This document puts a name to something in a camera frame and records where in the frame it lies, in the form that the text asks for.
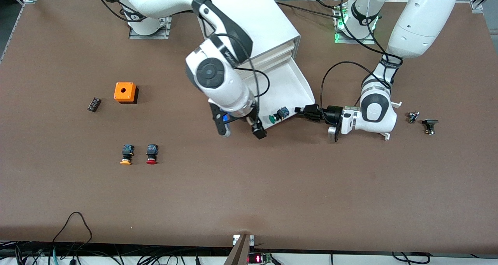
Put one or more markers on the green push button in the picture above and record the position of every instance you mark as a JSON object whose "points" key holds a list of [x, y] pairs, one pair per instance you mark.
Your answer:
{"points": [[274, 119]]}

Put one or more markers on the small black terminal block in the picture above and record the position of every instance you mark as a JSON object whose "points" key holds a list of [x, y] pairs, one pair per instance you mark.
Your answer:
{"points": [[94, 104]]}

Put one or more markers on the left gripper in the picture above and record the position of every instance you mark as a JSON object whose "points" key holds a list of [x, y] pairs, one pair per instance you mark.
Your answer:
{"points": [[333, 114]]}

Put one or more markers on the yellow push button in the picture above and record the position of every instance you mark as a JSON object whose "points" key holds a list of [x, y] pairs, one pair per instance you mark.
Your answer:
{"points": [[127, 152]]}

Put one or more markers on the red push button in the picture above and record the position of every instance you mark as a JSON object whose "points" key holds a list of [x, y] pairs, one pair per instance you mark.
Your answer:
{"points": [[151, 152]]}

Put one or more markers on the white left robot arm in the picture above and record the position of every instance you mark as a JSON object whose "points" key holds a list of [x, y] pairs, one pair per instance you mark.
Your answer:
{"points": [[420, 16]]}

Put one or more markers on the white drawer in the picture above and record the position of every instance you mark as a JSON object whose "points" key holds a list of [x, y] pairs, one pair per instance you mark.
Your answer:
{"points": [[288, 90]]}

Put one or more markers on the orange box with hole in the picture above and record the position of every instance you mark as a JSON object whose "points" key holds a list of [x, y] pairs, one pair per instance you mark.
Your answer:
{"points": [[124, 92]]}

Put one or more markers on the camera mount post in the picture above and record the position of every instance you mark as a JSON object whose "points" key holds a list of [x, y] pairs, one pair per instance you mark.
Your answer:
{"points": [[239, 253]]}

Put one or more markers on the small device with red light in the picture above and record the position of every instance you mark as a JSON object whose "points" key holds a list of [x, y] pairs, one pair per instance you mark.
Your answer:
{"points": [[256, 258]]}

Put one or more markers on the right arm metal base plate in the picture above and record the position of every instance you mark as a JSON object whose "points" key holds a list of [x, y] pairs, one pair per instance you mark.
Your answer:
{"points": [[165, 31]]}

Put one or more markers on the white curved plastic arc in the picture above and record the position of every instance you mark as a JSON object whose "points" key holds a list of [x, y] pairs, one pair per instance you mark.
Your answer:
{"points": [[397, 104]]}

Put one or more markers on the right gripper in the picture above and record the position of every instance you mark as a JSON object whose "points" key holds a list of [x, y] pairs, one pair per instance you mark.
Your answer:
{"points": [[253, 121]]}

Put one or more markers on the small grey metal part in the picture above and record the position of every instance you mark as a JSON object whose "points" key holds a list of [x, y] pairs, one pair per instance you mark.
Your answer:
{"points": [[413, 117]]}

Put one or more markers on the white drawer cabinet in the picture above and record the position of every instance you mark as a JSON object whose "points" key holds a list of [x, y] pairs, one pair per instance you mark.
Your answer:
{"points": [[268, 20]]}

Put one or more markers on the small black switch part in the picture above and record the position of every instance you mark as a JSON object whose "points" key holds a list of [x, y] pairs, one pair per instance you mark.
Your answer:
{"points": [[430, 122]]}

